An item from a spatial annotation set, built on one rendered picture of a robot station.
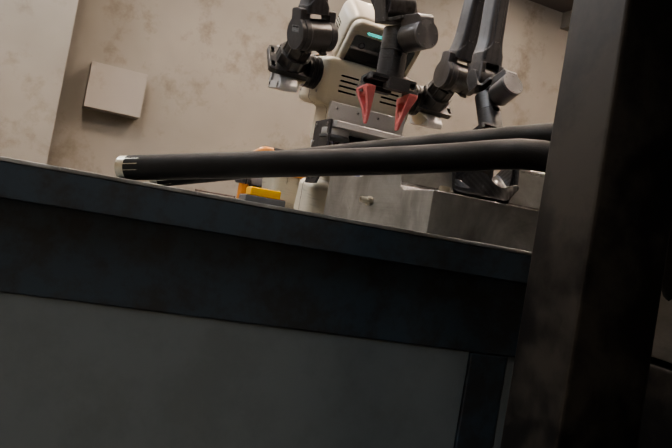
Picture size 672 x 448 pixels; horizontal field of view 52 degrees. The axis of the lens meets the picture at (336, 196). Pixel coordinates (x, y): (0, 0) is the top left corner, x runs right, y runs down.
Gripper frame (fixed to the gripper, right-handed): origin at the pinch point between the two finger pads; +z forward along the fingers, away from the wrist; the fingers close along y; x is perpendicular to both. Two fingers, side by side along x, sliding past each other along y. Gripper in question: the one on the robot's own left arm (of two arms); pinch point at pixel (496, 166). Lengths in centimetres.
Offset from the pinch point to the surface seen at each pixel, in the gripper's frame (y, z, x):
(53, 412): -93, 64, -35
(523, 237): -36, 40, -43
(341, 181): -44.7, 16.0, -6.3
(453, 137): -58, 37, -57
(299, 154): -73, 39, -50
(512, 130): -54, 37, -62
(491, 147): -59, 43, -65
